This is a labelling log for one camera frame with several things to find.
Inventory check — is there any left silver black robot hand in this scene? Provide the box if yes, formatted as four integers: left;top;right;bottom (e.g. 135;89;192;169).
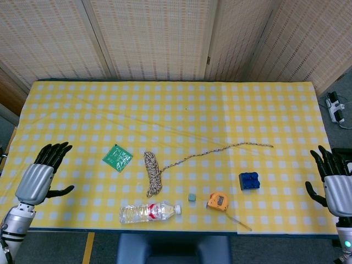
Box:
15;141;75;206

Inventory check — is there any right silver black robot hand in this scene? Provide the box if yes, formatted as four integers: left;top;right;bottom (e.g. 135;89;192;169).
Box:
304;145;352;218

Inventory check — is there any braided multicolour rope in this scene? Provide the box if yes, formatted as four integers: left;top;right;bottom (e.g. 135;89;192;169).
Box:
142;141;274;199

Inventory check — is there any blue padded robot base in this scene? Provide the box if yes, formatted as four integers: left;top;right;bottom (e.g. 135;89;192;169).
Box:
115;233;233;264

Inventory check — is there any white power strip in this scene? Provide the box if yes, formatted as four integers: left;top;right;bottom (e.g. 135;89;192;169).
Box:
325;92;347;124

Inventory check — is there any yellow floor tape strip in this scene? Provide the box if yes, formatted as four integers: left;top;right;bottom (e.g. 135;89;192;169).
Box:
81;232;96;264

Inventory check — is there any green circuit board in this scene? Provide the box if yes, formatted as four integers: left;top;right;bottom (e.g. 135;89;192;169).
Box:
102;143;133;173

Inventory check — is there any blue building block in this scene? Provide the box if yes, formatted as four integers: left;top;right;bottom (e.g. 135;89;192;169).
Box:
238;171;261;191

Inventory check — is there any brown wooden panel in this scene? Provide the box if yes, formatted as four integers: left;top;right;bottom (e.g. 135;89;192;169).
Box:
0;67;28;116

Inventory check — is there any clear plastic water bottle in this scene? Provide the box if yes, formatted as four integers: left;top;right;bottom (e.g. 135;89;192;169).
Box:
118;201;183;224

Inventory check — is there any orange tape measure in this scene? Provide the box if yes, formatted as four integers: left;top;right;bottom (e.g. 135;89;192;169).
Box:
206;191;252;232

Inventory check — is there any yellow checked tablecloth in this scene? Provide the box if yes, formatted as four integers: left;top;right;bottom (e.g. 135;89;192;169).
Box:
0;80;339;235

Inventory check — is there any woven folding screen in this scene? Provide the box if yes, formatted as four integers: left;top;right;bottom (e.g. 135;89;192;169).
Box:
0;0;352;96

